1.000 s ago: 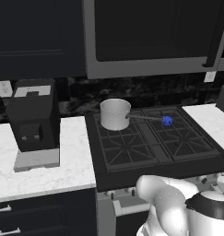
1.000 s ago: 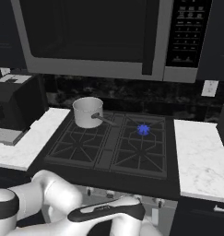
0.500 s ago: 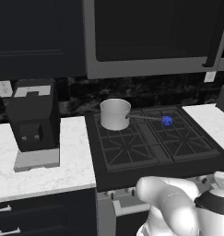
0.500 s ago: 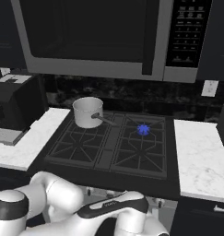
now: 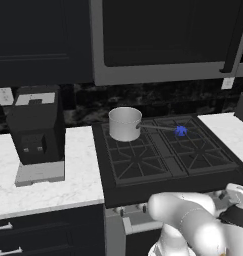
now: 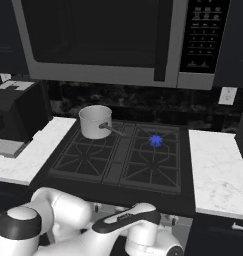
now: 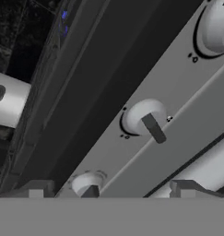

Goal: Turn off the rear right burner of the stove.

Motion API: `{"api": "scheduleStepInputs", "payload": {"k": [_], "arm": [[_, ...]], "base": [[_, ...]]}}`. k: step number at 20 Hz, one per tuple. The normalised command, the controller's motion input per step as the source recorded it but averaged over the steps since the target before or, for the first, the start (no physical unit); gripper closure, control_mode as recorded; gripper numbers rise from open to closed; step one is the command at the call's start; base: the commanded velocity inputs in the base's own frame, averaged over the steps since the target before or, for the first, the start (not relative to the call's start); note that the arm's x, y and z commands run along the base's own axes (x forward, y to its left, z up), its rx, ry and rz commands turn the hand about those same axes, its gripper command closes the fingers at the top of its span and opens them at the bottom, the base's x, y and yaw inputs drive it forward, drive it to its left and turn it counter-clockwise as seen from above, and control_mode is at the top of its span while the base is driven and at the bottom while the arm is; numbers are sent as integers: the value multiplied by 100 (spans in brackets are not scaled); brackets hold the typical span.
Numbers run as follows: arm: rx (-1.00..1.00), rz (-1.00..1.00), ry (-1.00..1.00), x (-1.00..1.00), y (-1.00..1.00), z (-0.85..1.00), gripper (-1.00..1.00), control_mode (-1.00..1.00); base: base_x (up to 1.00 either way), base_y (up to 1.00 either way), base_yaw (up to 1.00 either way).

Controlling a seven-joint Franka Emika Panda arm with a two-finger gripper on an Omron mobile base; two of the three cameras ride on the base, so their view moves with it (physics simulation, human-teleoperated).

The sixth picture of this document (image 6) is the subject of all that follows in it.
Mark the black gas stove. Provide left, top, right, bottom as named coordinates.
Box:
left=28, top=115, right=197, bottom=256

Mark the white wall socket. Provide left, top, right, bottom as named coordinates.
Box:
left=218, top=86, right=239, bottom=107
left=0, top=72, right=13, bottom=84

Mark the blue burner flame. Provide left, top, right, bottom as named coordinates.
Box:
left=148, top=133, right=164, bottom=148

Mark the dark wall cupboard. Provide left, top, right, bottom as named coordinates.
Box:
left=0, top=0, right=30, bottom=76
left=212, top=0, right=243, bottom=90

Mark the grey microwave oven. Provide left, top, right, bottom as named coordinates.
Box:
left=11, top=0, right=232, bottom=91

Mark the silver saucepan with handle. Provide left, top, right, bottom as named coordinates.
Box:
left=78, top=104, right=128, bottom=141

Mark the black coffee machine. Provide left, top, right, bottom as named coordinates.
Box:
left=0, top=79, right=54, bottom=160

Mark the black microwave door handle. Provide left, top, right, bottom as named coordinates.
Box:
left=154, top=0, right=174, bottom=82

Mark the dark base cupboard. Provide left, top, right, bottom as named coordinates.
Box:
left=0, top=179, right=38, bottom=219

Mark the dark drawer front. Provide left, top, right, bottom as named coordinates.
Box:
left=184, top=213, right=243, bottom=256

